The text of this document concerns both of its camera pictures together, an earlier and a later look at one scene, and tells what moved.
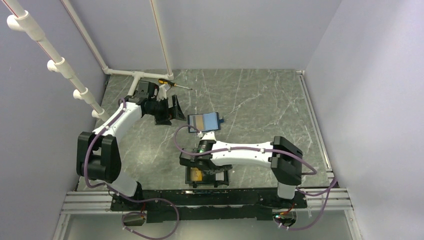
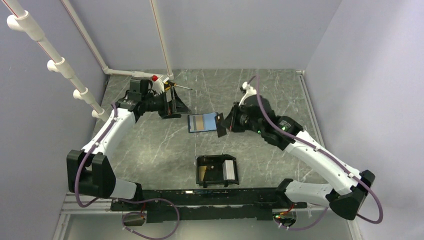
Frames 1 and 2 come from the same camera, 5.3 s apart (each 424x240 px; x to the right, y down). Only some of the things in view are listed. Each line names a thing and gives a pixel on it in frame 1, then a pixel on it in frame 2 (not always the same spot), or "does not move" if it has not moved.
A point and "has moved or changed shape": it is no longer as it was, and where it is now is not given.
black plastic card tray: x=206 y=179 has moved or changed shape
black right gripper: x=219 y=169 → x=234 y=127
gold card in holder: x=199 y=122 does not move
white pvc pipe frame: x=24 y=21 does not move
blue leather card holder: x=204 y=122 does not move
